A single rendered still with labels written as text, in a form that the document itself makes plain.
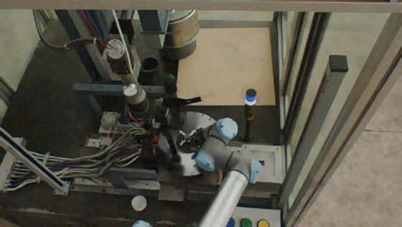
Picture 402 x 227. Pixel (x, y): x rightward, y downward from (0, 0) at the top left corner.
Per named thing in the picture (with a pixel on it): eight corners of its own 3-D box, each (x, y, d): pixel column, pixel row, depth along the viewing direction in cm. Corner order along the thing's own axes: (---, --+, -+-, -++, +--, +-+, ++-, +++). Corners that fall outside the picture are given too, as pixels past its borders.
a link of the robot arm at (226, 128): (214, 131, 117) (225, 112, 120) (202, 137, 127) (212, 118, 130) (232, 144, 119) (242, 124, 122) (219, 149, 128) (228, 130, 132)
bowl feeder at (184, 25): (204, 29, 221) (200, -17, 191) (199, 66, 205) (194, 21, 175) (158, 29, 225) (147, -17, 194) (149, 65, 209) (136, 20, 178)
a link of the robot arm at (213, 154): (222, 171, 113) (235, 144, 117) (192, 157, 116) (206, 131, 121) (222, 179, 120) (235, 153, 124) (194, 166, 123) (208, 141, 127)
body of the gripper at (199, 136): (185, 138, 142) (196, 133, 131) (201, 128, 146) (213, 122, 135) (194, 154, 142) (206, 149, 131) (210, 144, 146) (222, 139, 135)
